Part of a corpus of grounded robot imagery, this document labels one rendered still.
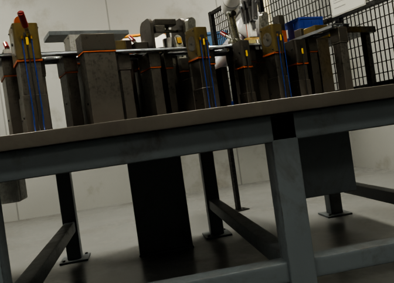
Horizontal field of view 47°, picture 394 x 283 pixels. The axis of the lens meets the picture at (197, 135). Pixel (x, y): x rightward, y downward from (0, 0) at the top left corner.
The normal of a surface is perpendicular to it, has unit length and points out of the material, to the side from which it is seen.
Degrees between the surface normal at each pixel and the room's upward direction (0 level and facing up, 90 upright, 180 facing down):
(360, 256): 90
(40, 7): 90
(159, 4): 90
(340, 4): 90
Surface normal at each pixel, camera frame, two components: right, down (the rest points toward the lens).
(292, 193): 0.14, -0.01
